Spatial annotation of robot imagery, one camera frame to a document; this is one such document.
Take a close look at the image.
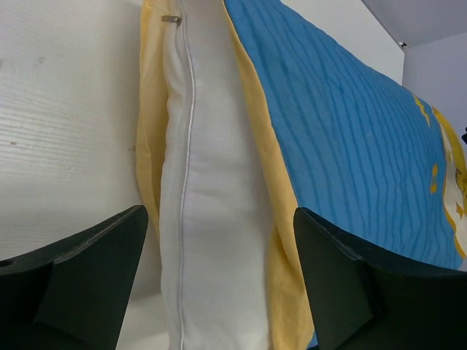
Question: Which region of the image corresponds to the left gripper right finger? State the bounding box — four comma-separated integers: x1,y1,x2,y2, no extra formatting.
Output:
293,208,466,349

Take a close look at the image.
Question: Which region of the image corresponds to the blue yellow Pikachu pillowcase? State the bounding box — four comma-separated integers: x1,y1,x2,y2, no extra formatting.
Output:
136,1,466,349

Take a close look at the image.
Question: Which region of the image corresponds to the white pillow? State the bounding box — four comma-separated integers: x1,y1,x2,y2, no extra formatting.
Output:
159,1,273,349

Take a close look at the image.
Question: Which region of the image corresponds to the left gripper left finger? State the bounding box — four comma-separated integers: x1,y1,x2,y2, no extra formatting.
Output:
1,205,148,349

